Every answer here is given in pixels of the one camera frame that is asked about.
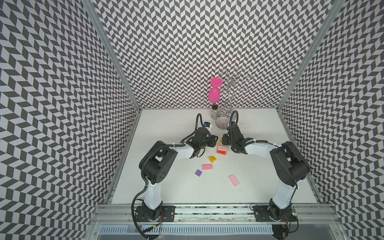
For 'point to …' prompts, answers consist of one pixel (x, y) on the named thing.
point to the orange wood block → (221, 140)
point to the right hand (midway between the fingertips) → (224, 140)
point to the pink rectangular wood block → (207, 166)
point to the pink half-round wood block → (222, 147)
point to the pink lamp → (214, 93)
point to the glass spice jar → (214, 112)
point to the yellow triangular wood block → (212, 159)
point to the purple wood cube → (198, 173)
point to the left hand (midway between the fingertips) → (216, 137)
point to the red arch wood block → (221, 152)
